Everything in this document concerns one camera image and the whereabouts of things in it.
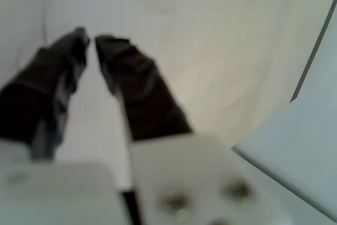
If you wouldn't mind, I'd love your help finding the white board with dark edge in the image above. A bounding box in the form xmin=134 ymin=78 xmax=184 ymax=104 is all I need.
xmin=230 ymin=0 xmax=337 ymax=223

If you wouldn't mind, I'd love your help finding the black-taped gripper left finger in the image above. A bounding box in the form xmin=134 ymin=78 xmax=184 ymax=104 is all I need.
xmin=0 ymin=26 xmax=132 ymax=225

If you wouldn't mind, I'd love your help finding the black-taped gripper right finger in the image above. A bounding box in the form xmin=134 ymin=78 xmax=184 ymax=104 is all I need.
xmin=94 ymin=34 xmax=288 ymax=225

